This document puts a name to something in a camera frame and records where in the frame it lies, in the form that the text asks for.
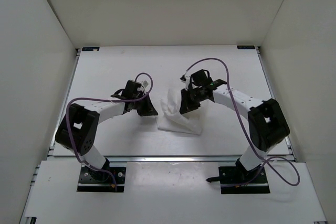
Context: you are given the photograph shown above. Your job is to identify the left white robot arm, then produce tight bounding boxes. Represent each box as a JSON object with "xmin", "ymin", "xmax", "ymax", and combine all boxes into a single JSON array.
[{"xmin": 55, "ymin": 80, "xmax": 158, "ymax": 181}]

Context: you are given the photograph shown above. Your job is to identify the left blue corner label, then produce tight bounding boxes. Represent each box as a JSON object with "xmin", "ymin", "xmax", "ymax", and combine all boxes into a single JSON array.
[{"xmin": 81, "ymin": 47, "xmax": 100, "ymax": 51}]

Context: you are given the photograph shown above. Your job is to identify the right blue corner label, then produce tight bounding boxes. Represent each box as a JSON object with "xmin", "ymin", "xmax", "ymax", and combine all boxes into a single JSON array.
[{"xmin": 237, "ymin": 45, "xmax": 255, "ymax": 50}]

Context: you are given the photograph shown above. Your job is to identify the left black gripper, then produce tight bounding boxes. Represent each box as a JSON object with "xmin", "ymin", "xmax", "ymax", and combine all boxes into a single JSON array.
[{"xmin": 133, "ymin": 91, "xmax": 158, "ymax": 116}]

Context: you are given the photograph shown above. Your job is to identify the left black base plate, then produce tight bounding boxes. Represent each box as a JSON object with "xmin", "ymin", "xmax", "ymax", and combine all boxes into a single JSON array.
[{"xmin": 77, "ymin": 166, "xmax": 127, "ymax": 193}]

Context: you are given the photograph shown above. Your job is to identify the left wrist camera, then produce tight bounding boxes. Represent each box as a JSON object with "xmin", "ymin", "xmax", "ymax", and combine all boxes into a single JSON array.
[{"xmin": 140, "ymin": 80, "xmax": 151, "ymax": 88}]

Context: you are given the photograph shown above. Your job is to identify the white skirt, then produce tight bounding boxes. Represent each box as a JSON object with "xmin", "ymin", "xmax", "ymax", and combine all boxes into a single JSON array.
[{"xmin": 156, "ymin": 88, "xmax": 207, "ymax": 135}]

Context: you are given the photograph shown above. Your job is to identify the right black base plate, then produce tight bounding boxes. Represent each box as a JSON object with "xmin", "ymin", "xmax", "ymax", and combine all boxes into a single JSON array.
[{"xmin": 206, "ymin": 161, "xmax": 270, "ymax": 195}]

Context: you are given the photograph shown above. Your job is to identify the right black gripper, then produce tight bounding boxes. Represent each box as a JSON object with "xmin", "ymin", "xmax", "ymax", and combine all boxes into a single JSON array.
[{"xmin": 179, "ymin": 88, "xmax": 204, "ymax": 115}]

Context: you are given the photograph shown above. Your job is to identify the blue corner label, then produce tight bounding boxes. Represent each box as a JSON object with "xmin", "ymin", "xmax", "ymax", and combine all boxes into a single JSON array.
[
  {"xmin": 81, "ymin": 47, "xmax": 100, "ymax": 51},
  {"xmin": 237, "ymin": 45, "xmax": 255, "ymax": 50}
]

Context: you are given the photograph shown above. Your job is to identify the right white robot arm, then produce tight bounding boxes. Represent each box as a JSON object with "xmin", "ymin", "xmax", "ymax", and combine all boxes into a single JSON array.
[{"xmin": 180, "ymin": 69, "xmax": 290, "ymax": 182}]

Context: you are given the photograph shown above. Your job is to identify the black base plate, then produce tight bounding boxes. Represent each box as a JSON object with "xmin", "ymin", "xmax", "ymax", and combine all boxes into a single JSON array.
[
  {"xmin": 77, "ymin": 166, "xmax": 127, "ymax": 193},
  {"xmin": 206, "ymin": 161, "xmax": 270, "ymax": 195}
]

